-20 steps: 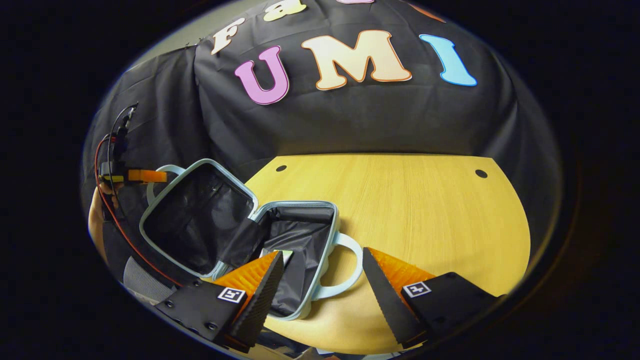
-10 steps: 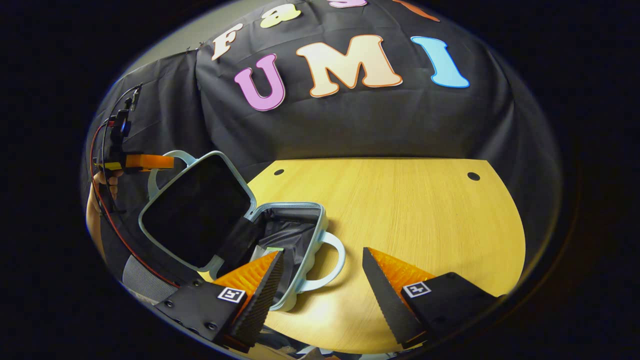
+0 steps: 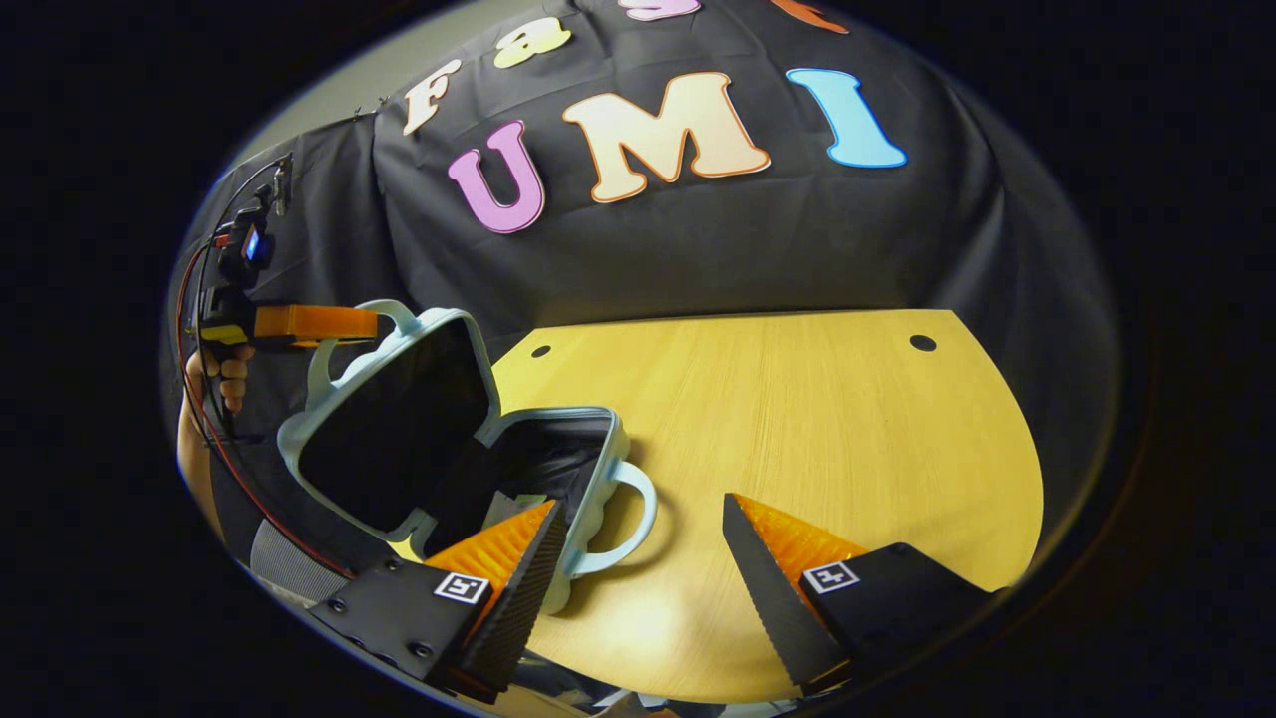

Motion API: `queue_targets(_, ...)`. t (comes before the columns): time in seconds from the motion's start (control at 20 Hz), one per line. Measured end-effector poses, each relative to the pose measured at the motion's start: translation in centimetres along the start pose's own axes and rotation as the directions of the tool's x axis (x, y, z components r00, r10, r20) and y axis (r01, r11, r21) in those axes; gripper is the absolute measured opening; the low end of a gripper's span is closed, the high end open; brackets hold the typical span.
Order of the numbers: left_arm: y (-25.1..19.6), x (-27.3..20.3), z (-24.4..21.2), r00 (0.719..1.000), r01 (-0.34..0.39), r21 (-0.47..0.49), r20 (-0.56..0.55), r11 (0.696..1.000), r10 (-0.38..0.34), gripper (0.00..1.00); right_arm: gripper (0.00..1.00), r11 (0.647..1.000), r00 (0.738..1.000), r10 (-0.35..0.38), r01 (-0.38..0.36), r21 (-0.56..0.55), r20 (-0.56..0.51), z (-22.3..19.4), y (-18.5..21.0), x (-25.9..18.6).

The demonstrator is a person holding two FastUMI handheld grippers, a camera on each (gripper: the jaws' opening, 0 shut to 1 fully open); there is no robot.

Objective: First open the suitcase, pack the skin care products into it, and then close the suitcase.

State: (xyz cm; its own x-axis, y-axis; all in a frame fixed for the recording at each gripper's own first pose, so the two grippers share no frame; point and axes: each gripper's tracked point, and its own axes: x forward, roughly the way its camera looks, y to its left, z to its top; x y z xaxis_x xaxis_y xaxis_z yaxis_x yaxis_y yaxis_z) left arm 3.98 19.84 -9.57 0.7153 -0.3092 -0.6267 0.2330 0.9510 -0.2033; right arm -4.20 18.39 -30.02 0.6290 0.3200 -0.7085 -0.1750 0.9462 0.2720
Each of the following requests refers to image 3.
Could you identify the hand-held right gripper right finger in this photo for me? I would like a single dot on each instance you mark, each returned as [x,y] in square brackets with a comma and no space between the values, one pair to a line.
[773,608]

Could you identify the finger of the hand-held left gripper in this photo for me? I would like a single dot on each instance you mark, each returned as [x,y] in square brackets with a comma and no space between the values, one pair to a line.
[319,324]

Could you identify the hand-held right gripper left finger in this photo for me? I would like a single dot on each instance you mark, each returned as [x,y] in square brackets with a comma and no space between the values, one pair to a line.
[523,608]

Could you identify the grey ribbed garment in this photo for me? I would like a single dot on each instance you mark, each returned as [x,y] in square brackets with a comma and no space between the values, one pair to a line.
[284,563]

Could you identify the black backdrop cloth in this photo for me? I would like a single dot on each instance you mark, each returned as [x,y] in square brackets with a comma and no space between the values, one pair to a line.
[748,239]

